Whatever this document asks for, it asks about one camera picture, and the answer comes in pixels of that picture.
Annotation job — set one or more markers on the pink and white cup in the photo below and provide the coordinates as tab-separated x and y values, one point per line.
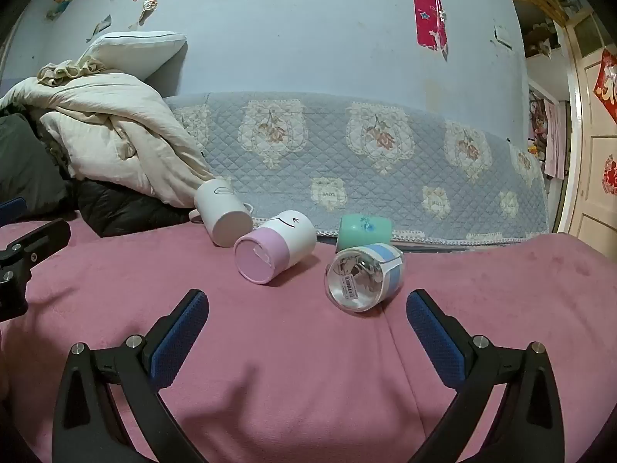
274	253

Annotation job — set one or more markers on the clear glass cup blue band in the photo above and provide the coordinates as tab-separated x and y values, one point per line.
364	277

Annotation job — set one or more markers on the cream duvet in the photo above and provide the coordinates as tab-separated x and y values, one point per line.
120	130

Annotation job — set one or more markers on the green cup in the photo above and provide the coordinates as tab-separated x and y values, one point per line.
362	234

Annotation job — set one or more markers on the red wall banner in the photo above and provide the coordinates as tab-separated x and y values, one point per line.
428	2

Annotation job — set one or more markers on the white pillow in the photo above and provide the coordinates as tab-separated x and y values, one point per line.
132	53

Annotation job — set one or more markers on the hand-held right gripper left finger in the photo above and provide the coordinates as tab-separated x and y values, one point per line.
181	335

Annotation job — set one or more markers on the small red door decoration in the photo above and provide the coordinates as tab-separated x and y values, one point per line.
610	173

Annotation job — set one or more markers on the black jacket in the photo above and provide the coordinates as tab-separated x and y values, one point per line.
125	207

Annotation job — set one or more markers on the white mug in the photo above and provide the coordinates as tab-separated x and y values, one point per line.
222	217

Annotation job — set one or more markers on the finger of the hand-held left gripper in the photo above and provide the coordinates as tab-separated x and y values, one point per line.
29	243

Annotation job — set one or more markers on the red paper door decoration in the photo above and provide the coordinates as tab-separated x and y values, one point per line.
608	84

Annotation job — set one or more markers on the dark grey cloth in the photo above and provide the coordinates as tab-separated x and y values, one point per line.
26	164

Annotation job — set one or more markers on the pink blanket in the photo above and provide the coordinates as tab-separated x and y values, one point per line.
299	371

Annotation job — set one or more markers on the grey quilted floral bedspread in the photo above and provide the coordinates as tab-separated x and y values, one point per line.
385	169

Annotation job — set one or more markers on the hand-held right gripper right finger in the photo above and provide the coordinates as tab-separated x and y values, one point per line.
434	335

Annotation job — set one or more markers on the cream wooden door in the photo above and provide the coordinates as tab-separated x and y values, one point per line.
590	130

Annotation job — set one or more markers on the pink hanging cloth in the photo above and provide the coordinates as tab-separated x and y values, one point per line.
554	137

